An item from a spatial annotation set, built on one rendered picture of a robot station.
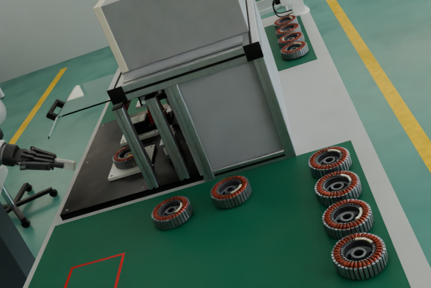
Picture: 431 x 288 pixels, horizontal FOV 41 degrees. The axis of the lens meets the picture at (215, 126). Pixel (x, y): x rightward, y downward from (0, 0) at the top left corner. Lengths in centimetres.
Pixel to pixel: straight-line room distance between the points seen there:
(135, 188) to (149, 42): 46
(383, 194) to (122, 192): 81
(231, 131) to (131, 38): 39
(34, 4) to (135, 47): 531
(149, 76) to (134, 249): 47
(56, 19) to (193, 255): 566
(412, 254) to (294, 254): 26
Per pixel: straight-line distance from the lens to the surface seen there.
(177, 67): 159
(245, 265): 138
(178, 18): 165
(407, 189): 274
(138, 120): 189
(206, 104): 163
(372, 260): 124
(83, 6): 682
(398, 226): 136
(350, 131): 175
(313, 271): 130
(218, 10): 164
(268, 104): 162
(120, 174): 192
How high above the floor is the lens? 160
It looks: 25 degrees down
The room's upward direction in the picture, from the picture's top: 21 degrees counter-clockwise
